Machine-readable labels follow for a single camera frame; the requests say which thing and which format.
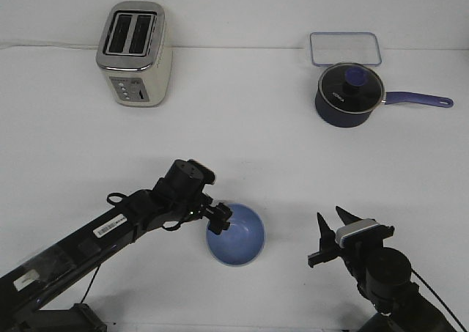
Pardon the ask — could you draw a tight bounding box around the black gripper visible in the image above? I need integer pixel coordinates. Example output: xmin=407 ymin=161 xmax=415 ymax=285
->
xmin=152 ymin=159 xmax=232 ymax=235
xmin=308 ymin=206 xmax=395 ymax=273

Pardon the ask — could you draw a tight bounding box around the blue bowl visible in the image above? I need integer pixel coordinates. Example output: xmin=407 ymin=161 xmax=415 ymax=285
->
xmin=206 ymin=203 xmax=265 ymax=266

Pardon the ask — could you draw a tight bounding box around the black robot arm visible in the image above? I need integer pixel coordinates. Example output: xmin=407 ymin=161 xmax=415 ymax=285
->
xmin=308 ymin=206 xmax=466 ymax=331
xmin=1 ymin=159 xmax=232 ymax=331

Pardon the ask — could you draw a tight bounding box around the glass pot lid blue knob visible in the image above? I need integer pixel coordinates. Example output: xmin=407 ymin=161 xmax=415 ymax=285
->
xmin=318 ymin=62 xmax=385 ymax=114

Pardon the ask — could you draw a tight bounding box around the clear container lid blue rim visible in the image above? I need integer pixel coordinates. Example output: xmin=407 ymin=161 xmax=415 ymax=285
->
xmin=309 ymin=32 xmax=382 ymax=67

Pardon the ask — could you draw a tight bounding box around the silver two-slot toaster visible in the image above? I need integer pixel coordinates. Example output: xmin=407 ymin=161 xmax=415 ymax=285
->
xmin=96 ymin=1 xmax=173 ymax=107

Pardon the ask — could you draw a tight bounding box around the dark blue saucepan purple handle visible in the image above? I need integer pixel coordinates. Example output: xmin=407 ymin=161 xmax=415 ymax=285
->
xmin=314 ymin=92 xmax=454 ymax=128

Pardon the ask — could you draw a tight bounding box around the white toaster power cord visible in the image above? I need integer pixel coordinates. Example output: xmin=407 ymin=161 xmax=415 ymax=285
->
xmin=0 ymin=40 xmax=100 ymax=51

